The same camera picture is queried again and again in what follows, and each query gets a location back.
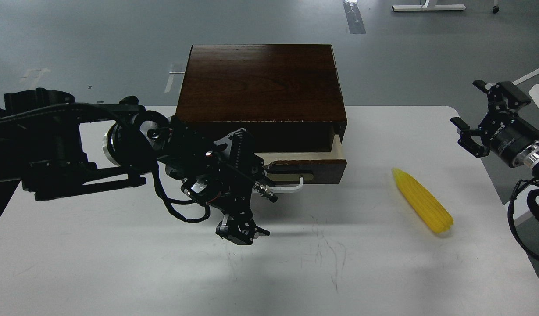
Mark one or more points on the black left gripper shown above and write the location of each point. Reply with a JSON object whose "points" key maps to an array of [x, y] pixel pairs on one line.
{"points": [[231, 172]]}

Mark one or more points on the wooden drawer with white handle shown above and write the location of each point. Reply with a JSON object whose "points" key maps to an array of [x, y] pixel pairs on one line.
{"points": [[291, 171]]}

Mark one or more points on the white desk frame foot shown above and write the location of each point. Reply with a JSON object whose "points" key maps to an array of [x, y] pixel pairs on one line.
{"points": [[429, 5]]}

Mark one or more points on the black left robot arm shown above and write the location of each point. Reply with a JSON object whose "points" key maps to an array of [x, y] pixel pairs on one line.
{"points": [[58, 148]]}

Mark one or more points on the yellow corn cob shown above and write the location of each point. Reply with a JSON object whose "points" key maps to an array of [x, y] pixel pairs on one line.
{"points": [[431, 212]]}

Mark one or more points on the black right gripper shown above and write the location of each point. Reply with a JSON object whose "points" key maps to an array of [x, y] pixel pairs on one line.
{"points": [[502, 131]]}

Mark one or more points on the dark wooden drawer cabinet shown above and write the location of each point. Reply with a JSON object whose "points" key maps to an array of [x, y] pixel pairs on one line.
{"points": [[287, 96]]}

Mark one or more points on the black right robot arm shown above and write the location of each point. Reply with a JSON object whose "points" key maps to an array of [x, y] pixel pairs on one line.
{"points": [[531, 160]]}

